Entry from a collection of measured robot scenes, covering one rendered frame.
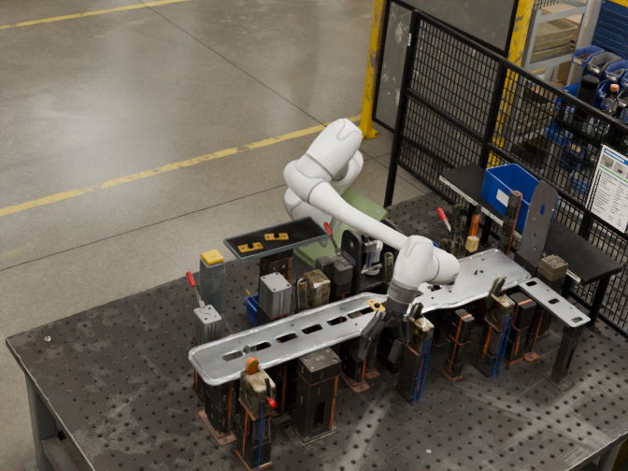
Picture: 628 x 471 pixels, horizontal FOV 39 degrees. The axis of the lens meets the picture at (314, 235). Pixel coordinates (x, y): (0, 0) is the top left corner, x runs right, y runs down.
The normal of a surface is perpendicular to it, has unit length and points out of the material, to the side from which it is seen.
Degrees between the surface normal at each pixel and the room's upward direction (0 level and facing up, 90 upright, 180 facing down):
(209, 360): 0
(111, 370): 0
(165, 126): 0
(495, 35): 93
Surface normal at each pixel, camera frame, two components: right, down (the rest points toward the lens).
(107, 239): 0.08, -0.83
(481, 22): -0.81, 0.30
